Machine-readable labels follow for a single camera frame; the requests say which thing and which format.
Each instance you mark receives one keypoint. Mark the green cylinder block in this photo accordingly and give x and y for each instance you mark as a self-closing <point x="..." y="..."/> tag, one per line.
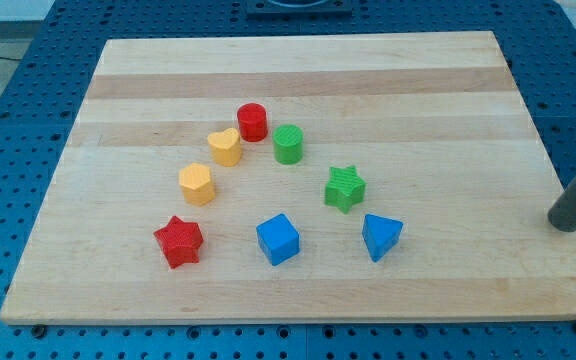
<point x="288" y="144"/>

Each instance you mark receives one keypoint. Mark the wooden board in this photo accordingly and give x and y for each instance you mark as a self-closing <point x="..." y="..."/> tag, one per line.
<point x="433" y="122"/>

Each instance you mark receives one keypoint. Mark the red cylinder block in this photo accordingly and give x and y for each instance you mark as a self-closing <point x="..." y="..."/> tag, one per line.
<point x="252" y="121"/>

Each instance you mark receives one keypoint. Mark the blue cube block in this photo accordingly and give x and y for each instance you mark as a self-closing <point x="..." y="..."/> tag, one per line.
<point x="278" y="239"/>

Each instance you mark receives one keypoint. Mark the red star block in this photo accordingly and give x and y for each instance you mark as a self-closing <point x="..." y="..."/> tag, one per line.
<point x="179" y="242"/>

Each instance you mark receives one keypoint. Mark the green star block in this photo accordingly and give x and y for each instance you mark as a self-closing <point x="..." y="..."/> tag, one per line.
<point x="344" y="188"/>

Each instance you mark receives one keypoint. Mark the yellow hexagon block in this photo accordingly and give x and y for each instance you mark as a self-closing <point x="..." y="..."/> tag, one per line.
<point x="196" y="183"/>

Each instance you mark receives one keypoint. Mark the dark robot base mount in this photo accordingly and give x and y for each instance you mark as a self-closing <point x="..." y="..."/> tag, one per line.
<point x="267" y="8"/>

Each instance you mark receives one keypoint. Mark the yellow heart block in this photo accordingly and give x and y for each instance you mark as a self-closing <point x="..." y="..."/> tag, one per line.
<point x="225" y="147"/>

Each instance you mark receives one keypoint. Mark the blue triangle block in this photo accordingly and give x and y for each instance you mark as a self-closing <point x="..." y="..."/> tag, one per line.
<point x="380" y="234"/>

